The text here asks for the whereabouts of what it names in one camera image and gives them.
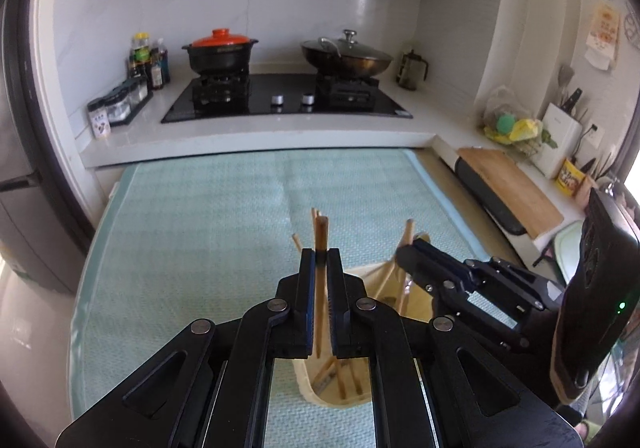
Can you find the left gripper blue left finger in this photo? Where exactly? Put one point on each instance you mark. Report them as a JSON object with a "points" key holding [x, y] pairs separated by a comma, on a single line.
{"points": [[296, 332]]}

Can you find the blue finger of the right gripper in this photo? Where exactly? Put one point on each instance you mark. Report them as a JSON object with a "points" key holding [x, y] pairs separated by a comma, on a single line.
{"points": [[430, 255], [426, 275]]}

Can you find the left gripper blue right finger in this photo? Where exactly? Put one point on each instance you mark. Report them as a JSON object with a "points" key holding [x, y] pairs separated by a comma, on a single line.
{"points": [[344, 290]]}

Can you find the wooden chopstick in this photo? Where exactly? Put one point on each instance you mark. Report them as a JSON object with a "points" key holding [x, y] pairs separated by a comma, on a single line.
{"points": [[297, 243], [407, 238], [387, 273], [321, 239], [341, 371], [314, 216]]}

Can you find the cream ribbed utensil holder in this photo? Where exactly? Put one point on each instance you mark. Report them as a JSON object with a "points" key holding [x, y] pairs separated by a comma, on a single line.
{"points": [[419, 308]]}

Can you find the black griddle pan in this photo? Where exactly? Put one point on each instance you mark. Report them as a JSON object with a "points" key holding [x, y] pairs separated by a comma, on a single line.
{"points": [[487, 198]]}

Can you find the green cutting board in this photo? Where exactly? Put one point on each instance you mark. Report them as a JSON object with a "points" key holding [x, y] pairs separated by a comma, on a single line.
{"points": [[566, 249]]}

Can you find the wooden cutting board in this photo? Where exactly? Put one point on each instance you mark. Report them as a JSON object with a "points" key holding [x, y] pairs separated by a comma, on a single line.
{"points": [[529, 204]]}

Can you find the yellow printed mug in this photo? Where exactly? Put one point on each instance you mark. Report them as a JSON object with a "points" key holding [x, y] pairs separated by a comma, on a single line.
{"points": [[569, 178]]}

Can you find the plastic bag with produce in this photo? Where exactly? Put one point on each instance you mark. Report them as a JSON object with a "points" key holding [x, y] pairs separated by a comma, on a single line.
{"points": [[508, 123]]}

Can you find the light blue woven table mat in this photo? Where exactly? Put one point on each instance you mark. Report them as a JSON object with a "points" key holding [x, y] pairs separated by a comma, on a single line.
{"points": [[211, 236]]}

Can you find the dark glass french press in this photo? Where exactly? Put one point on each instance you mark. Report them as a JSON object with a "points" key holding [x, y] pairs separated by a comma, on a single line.
{"points": [[413, 70]]}

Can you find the white knife block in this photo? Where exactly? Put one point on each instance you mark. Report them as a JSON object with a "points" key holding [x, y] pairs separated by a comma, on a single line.
{"points": [[560, 134]]}

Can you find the dark wok with glass lid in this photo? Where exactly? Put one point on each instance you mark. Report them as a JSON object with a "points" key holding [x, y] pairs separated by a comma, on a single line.
{"points": [[345, 58]]}

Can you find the black gas cooktop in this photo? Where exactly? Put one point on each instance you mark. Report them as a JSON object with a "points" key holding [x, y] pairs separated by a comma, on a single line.
{"points": [[281, 94]]}

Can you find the hanging paper calendar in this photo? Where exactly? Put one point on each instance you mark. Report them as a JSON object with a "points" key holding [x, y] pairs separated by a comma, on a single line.
{"points": [[604, 30]]}

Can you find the grey double door refrigerator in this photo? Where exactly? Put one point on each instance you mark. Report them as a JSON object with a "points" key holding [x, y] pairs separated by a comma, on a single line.
{"points": [[43, 236]]}

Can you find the black clay pot red lid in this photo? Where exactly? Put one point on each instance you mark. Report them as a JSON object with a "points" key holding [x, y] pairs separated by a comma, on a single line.
{"points": [[220, 53]]}

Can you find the spice jar rack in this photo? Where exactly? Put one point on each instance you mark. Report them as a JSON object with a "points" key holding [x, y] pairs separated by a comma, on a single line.
{"points": [[124, 102]]}

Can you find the white labelled spice jar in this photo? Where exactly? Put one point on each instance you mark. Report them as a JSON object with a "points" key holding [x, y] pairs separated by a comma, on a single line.
{"points": [[97, 115]]}

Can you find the sauce bottles group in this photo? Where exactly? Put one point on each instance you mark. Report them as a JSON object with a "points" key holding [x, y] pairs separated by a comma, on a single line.
{"points": [[148, 60]]}

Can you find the wire wall rack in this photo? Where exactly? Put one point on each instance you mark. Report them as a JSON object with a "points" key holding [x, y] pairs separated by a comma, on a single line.
{"points": [[631, 25]]}

